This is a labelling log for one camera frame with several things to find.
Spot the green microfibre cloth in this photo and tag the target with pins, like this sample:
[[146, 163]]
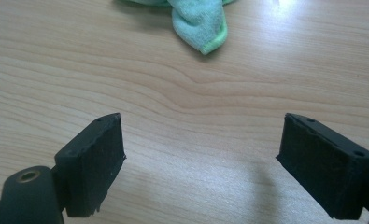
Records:
[[201, 21]]

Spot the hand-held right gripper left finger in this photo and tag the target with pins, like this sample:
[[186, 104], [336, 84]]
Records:
[[92, 161]]

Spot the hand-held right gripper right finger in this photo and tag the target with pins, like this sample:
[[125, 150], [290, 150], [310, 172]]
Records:
[[322, 168]]

